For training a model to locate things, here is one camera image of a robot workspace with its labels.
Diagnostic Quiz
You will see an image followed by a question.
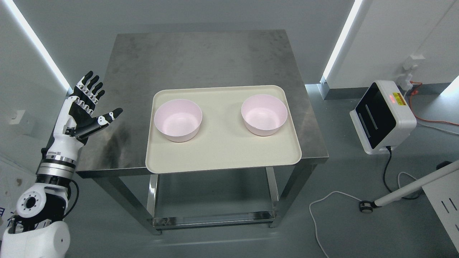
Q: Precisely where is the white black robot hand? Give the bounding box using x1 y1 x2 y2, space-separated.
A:
63 71 123 145

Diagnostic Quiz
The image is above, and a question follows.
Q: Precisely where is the pink bowl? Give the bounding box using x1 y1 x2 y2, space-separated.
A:
241 94 288 137
153 99 203 143

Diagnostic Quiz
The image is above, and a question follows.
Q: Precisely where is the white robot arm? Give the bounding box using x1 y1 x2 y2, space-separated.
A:
1 135 84 258

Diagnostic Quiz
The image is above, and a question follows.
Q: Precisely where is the stainless steel table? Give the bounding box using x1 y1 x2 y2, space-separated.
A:
76 30 328 235

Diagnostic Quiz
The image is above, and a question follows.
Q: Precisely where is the beige plastic tray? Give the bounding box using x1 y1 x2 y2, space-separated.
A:
145 85 302 174

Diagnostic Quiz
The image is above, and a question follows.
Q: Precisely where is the white stand leg with caster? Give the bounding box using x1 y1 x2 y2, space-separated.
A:
359 160 459 213

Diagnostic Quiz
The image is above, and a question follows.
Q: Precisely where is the white black box device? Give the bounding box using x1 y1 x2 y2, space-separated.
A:
350 80 417 155

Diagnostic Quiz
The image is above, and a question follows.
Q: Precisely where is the white perforated panel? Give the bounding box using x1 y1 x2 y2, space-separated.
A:
422 172 459 251

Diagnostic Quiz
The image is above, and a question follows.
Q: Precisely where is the white wall outlet left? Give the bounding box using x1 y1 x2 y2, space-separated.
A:
9 110 28 126

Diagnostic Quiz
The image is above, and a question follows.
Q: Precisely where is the white cable on floor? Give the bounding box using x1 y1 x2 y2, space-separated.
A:
309 172 418 258

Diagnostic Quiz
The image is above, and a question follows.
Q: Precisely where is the black power cable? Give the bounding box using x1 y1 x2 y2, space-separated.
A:
382 146 423 200

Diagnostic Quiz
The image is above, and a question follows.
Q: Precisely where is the white wall socket plug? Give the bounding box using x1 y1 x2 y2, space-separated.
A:
396 54 426 93

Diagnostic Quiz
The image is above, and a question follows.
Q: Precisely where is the orange cable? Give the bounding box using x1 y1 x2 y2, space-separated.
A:
409 82 459 126

